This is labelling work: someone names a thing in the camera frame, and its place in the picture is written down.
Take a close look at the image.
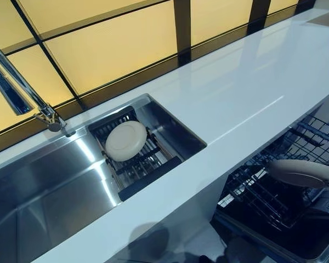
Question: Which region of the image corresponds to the cream ceramic plate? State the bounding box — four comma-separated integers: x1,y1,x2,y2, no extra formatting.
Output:
268,159,329,190
105,120,149,163

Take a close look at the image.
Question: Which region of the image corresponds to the black tined dishwasher rack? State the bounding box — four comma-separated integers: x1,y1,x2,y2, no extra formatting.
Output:
221,152,329,228

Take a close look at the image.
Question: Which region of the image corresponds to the square mesh dishwasher rack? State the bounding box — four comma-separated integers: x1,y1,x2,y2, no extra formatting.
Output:
288,114,329,172

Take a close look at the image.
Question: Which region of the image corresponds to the dark dishwasher door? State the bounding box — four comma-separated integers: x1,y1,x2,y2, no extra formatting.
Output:
209,209,329,263

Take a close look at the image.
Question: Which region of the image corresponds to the black sink drying rack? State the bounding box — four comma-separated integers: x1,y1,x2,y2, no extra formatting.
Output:
87,106,192,203

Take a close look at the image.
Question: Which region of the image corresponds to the narrow white cabinet door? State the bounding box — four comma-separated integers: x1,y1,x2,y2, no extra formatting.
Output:
71,175,229,263

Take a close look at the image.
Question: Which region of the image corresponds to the stainless steel sink basin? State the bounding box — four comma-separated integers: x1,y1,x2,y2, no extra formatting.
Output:
0,93,208,263

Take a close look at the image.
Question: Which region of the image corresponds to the chrome gooseneck kitchen faucet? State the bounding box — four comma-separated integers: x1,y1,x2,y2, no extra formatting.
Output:
0,37,68,138

